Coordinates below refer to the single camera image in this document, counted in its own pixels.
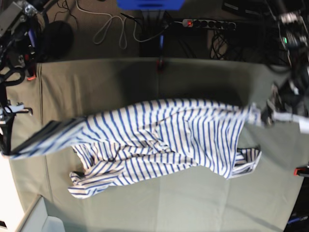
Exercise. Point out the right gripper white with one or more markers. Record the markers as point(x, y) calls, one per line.
point(7, 114)

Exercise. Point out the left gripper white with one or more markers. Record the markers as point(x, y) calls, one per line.
point(269, 117)

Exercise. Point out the blue white striped t-shirt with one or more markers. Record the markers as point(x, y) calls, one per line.
point(147, 140)

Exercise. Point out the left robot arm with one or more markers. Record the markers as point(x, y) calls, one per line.
point(289, 102)

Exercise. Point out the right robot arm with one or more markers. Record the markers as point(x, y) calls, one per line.
point(14, 26)

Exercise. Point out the red black left clamp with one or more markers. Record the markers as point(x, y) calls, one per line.
point(30, 72)

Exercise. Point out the red black clamp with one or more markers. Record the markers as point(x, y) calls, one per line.
point(302, 171)
point(159, 65)
point(30, 72)

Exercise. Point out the red black right clamp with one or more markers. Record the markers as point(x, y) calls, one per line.
point(302, 171)

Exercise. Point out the black round stand base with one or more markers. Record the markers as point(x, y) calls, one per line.
point(59, 38)

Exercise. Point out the light grey plastic bin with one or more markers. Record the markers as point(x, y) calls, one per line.
point(36, 219)

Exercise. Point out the red black centre clamp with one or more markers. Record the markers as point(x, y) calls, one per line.
point(159, 65)

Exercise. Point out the black power strip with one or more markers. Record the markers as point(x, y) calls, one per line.
point(209, 24)

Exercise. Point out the blue plastic box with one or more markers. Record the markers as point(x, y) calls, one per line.
point(150, 4)

